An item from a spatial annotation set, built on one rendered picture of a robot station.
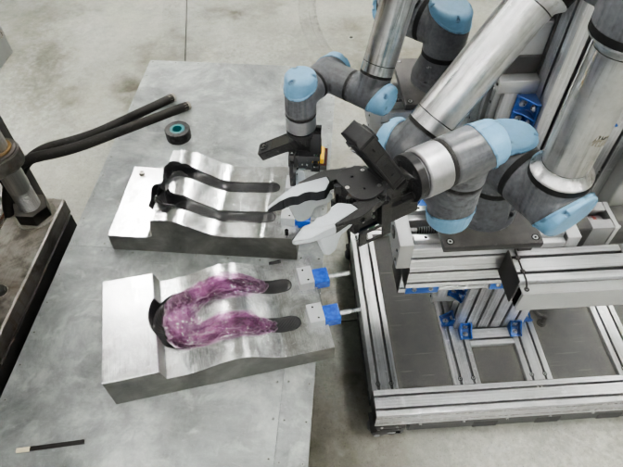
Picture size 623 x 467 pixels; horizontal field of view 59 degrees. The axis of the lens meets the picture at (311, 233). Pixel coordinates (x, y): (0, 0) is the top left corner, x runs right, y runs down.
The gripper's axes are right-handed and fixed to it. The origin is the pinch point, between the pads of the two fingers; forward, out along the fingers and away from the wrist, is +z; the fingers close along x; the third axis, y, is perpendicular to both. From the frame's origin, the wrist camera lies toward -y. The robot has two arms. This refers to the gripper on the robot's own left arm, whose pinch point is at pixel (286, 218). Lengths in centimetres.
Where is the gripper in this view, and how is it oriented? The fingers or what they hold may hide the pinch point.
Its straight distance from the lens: 70.0
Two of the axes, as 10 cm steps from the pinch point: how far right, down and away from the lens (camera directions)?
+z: -8.7, 3.9, -3.1
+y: 0.7, 7.1, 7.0
